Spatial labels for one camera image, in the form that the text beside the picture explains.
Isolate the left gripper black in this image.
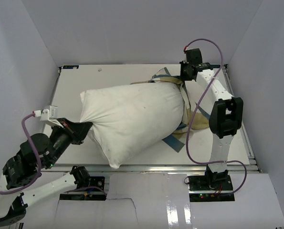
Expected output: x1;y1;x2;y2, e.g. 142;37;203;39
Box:
44;116;93;168

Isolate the blue beige white checked pillowcase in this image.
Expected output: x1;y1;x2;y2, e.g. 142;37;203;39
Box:
141;67;209;152

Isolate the white pillow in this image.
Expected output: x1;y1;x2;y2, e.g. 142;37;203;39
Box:
80;82;184;169

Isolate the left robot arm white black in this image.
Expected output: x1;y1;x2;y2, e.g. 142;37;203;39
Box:
0;118;93;227

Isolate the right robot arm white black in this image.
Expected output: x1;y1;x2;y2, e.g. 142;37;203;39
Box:
180;49;243;190

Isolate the blue label right corner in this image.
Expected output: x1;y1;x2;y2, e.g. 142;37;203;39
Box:
211;64;221;69

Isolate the blue label corner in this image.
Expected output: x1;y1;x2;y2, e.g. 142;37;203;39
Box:
211;64;221;69
62;65;79;69

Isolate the blue label left corner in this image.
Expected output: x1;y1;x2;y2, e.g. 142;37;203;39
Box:
62;65;79;69

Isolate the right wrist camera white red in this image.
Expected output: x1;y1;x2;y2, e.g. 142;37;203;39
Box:
183;46;191;62

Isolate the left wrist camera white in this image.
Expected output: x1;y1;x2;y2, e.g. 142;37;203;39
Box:
32;105;63;128

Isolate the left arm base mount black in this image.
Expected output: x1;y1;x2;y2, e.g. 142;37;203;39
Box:
59;176;106;201

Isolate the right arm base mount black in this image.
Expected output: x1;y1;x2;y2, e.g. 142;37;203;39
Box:
183;174;234;202

